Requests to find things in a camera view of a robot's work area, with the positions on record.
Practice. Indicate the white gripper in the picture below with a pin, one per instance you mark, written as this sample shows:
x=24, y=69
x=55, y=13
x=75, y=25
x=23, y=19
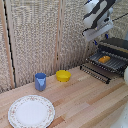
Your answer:
x=96, y=31

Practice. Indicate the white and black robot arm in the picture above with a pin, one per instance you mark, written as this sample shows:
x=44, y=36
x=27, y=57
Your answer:
x=98, y=10

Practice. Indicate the black box appliance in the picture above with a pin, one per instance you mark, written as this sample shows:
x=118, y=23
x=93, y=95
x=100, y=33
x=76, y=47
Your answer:
x=115, y=45

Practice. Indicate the white round object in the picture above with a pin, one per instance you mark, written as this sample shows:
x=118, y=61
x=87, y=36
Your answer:
x=126, y=75

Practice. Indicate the yellow bowl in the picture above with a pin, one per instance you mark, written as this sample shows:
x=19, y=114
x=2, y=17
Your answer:
x=63, y=75

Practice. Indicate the woven folding screen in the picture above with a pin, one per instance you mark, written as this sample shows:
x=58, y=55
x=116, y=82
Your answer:
x=33, y=36

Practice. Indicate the blue cup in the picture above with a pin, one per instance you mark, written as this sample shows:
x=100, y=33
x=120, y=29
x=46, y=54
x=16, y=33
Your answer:
x=40, y=81

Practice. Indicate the white plate with floral rim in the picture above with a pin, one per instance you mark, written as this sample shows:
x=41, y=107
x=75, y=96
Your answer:
x=31, y=111

